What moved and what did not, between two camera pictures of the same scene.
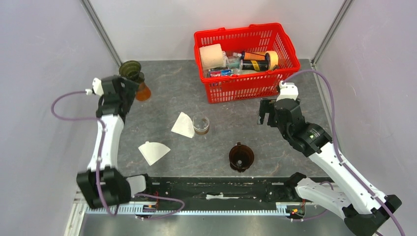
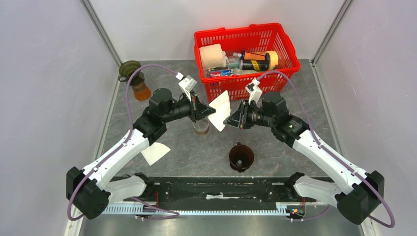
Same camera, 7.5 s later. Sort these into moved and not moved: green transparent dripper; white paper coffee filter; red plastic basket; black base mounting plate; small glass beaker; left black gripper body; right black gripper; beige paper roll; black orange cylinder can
Moved: right black gripper; left black gripper body; white paper coffee filter
Not moved: red plastic basket; beige paper roll; small glass beaker; green transparent dripper; black orange cylinder can; black base mounting plate
